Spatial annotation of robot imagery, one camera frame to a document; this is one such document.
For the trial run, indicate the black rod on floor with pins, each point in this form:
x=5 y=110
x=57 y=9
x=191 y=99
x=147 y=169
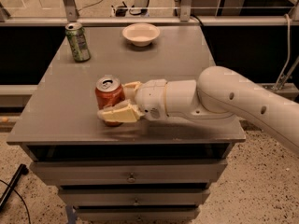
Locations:
x=22 y=170

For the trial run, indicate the power strip with plugs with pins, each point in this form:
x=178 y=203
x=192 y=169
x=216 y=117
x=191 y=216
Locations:
x=123 y=11

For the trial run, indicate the middle grey drawer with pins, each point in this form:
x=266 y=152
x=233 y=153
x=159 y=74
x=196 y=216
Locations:
x=133 y=197

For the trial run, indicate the grey drawer cabinet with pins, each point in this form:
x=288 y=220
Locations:
x=60 y=124

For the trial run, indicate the bottom grey drawer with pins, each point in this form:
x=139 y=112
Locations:
x=138 y=214

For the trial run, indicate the green soda can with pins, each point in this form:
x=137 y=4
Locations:
x=74 y=32

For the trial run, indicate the white bowl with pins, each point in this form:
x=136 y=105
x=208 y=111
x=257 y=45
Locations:
x=141 y=34

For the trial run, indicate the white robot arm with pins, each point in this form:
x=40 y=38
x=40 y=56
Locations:
x=218 y=93

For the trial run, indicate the red coke can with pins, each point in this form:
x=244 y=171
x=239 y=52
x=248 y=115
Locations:
x=108 y=91

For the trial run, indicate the top grey drawer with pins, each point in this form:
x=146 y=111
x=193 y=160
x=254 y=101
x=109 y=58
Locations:
x=72 y=173

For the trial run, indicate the grey drawer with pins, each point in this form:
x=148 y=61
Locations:
x=138 y=214
x=72 y=173
x=133 y=197

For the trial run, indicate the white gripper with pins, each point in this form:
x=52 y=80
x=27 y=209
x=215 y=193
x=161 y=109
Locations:
x=151 y=97

